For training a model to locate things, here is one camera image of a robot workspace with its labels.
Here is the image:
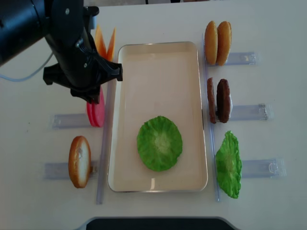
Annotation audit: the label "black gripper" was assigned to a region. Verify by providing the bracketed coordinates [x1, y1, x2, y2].
[43, 45, 123, 104]

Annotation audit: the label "red tomato slice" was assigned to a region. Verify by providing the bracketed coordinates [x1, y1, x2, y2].
[86, 102, 96, 127]
[95, 87, 105, 127]

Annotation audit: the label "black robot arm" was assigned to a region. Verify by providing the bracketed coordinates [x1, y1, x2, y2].
[0, 0, 123, 103]

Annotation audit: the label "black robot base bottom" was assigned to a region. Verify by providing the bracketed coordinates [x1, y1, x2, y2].
[80, 217, 236, 230]

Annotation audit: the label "upright white bread slice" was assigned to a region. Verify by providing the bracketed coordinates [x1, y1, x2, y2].
[68, 136, 91, 188]

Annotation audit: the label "green lettuce leaf on tray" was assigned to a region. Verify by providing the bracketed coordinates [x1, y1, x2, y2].
[137, 115, 183, 172]

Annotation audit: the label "light brown meat patty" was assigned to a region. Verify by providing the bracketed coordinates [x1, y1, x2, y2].
[207, 78, 216, 124]

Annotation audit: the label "dark brown meat patty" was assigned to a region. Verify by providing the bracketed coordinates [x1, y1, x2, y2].
[216, 79, 231, 123]

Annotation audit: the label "upright green lettuce leaf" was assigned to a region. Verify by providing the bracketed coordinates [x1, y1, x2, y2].
[215, 131, 242, 199]

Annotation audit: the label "cream rectangular tray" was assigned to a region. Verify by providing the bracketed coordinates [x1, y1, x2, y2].
[107, 41, 208, 192]

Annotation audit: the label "left golden bun slice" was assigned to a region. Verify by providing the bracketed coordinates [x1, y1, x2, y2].
[204, 21, 218, 65]

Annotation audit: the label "golden bun slice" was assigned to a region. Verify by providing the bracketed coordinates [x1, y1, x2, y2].
[216, 21, 232, 66]
[204, 21, 218, 65]

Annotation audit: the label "right golden bun slice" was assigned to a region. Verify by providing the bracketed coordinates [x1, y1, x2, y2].
[216, 21, 232, 66]

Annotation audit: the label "clear holder rail tomato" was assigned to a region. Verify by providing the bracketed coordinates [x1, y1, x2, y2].
[49, 113, 98, 129]

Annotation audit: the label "white cable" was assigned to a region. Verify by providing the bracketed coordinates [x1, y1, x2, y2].
[0, 51, 54, 81]

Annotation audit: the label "clear holder rail bread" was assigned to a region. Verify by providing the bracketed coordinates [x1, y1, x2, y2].
[44, 161, 98, 180]

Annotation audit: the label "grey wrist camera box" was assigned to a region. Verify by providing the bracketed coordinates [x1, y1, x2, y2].
[83, 6, 99, 32]

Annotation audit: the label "long clear right rail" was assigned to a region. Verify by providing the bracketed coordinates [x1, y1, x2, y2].
[202, 33, 220, 202]

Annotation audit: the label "clear holder rail patties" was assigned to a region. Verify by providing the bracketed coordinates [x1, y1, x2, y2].
[229, 103, 274, 121]

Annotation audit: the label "clear holder rail buns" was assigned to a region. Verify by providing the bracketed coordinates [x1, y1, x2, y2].
[224, 52, 260, 66]

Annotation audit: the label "clear holder rail lettuce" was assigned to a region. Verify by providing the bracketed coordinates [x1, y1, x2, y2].
[242, 158, 286, 178]

